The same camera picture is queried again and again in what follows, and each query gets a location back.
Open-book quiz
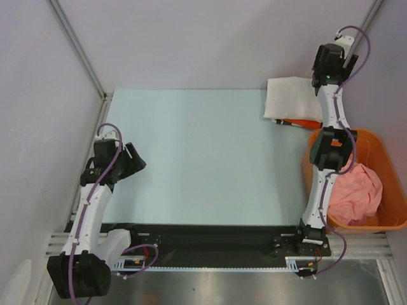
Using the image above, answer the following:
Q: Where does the right corner frame post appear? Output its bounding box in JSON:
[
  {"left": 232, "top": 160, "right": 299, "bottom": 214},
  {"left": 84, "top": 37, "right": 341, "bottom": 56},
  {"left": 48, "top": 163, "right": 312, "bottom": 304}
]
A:
[{"left": 329, "top": 0, "right": 387, "bottom": 92}]

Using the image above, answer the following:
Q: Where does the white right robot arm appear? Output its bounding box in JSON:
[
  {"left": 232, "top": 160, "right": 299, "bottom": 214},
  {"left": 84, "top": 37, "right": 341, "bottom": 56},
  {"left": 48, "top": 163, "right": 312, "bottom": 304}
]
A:
[{"left": 293, "top": 43, "right": 357, "bottom": 255}]

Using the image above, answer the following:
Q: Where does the orange plastic bin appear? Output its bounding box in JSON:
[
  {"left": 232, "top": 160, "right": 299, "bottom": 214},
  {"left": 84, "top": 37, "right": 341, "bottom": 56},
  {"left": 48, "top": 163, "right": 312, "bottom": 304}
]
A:
[{"left": 301, "top": 129, "right": 406, "bottom": 234}]

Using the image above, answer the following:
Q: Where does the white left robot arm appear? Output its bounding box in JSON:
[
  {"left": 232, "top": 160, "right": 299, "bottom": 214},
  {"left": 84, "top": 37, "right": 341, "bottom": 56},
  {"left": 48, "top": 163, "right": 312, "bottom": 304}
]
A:
[{"left": 47, "top": 139, "right": 146, "bottom": 300}]

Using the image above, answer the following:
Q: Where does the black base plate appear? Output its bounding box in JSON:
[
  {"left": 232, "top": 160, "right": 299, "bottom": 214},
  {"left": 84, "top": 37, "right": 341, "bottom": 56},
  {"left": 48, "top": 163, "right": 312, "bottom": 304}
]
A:
[{"left": 63, "top": 222, "right": 333, "bottom": 269}]

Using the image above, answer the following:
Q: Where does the corner frame post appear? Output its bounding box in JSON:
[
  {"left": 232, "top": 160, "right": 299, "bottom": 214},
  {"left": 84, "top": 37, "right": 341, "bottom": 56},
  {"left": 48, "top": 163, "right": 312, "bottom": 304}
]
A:
[
  {"left": 46, "top": 0, "right": 106, "bottom": 99},
  {"left": 329, "top": 0, "right": 387, "bottom": 92}
]

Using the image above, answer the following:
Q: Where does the left corner frame post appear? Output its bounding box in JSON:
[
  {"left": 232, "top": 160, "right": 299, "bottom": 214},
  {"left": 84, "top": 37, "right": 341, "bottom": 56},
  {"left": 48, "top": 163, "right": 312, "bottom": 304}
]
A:
[{"left": 46, "top": 0, "right": 106, "bottom": 99}]

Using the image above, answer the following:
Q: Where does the white t-shirt red graphic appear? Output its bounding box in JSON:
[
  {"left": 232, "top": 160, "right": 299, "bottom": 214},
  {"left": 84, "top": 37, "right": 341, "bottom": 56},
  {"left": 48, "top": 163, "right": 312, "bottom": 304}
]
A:
[{"left": 263, "top": 77, "right": 322, "bottom": 123}]

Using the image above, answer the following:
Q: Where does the folded white t-shirt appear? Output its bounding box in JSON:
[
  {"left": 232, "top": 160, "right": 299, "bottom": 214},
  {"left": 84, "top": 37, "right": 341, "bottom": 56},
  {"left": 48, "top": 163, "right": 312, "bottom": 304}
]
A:
[{"left": 270, "top": 117, "right": 322, "bottom": 128}]

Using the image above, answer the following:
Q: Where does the white slotted cable duct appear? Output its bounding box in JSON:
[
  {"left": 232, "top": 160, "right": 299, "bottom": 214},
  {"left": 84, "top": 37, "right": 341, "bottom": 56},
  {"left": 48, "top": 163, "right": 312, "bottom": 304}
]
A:
[{"left": 112, "top": 257, "right": 317, "bottom": 274}]

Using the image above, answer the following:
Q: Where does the aluminium frame rail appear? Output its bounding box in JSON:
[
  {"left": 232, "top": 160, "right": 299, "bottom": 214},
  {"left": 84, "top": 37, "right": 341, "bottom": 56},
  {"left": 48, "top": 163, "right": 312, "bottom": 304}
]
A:
[{"left": 45, "top": 91, "right": 114, "bottom": 257}]

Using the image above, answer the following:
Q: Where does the pink t-shirt in bin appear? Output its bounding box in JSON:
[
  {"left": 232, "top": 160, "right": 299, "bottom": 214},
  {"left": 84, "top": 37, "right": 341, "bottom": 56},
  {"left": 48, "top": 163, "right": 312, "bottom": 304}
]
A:
[{"left": 328, "top": 162, "right": 383, "bottom": 226}]

